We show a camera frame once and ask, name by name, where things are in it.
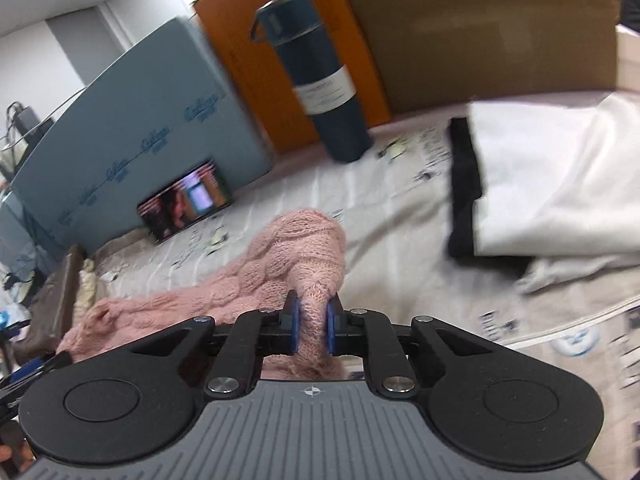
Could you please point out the white folded cloth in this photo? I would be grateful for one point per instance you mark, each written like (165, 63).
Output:
(550, 185)

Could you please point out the dark blue thermos bottle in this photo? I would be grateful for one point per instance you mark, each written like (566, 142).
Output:
(320, 110)

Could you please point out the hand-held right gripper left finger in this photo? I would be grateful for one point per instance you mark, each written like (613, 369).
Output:
(292, 322)

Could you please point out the orange box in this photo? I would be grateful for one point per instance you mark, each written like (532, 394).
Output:
(240, 50)

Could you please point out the cartoon printed bedsheet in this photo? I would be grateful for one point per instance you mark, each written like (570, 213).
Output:
(400, 240)

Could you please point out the brown cloth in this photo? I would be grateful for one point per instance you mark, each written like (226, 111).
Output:
(62, 290)

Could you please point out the black folded cloth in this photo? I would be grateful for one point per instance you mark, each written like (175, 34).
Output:
(462, 185)

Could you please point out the light blue box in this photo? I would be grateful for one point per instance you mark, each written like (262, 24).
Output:
(150, 110)

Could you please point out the large brown cardboard box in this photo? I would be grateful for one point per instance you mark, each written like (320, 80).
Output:
(475, 25)

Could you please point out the smartphone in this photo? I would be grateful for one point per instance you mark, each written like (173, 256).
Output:
(185, 200)

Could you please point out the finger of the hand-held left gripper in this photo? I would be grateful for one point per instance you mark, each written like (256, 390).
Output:
(25, 372)

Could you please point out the grey folded cloth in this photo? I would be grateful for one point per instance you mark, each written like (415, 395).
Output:
(575, 270)

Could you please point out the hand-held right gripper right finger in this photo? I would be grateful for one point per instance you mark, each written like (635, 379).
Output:
(332, 327)

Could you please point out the pink knitted sweater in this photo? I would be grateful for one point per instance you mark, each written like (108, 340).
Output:
(280, 260)

